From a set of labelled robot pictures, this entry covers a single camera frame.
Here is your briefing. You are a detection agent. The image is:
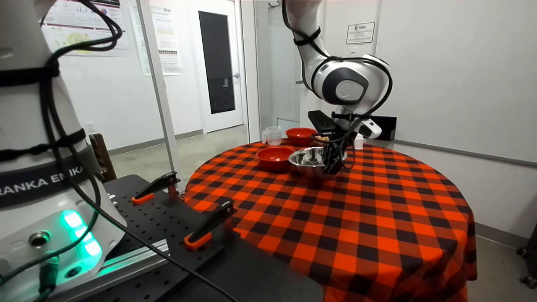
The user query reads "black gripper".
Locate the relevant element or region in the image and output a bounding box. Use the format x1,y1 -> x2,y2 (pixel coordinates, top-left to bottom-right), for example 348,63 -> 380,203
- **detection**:
307,109 -> 383,172

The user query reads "silver metal bowl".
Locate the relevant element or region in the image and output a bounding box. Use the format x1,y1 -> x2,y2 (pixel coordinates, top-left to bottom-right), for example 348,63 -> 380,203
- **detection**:
289,146 -> 348,179

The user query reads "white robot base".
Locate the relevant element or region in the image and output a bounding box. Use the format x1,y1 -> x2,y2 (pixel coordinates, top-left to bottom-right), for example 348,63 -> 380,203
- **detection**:
0,0 -> 124,302

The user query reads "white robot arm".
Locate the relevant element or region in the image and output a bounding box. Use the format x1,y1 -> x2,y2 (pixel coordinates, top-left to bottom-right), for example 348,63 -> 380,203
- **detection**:
281,0 -> 393,174

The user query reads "orange bowl far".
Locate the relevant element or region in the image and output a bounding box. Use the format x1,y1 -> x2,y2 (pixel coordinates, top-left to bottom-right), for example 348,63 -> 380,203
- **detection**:
286,127 -> 317,146

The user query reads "orange bowl near silver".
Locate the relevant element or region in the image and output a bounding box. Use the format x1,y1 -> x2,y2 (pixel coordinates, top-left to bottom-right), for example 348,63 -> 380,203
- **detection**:
257,146 -> 294,171

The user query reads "white small bottle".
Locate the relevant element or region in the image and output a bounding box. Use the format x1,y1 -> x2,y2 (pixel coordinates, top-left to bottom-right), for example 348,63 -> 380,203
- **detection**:
354,134 -> 364,149

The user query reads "clear plastic measuring cup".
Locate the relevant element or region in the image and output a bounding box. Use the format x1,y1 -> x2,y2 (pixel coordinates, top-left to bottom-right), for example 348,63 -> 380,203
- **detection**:
262,125 -> 282,146

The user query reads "paper sign on door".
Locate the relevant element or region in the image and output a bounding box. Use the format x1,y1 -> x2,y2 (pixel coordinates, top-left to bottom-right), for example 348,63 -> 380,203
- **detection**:
346,21 -> 376,45

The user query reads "orange black checkered tablecloth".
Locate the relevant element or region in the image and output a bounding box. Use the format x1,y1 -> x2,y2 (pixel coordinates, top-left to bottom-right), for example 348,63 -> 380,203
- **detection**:
185,142 -> 477,302

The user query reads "orange black clamp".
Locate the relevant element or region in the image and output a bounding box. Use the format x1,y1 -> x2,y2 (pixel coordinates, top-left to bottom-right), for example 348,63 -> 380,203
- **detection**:
183,199 -> 235,250

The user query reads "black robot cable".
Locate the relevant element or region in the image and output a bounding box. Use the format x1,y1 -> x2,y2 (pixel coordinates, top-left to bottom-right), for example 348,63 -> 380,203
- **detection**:
0,0 -> 240,302

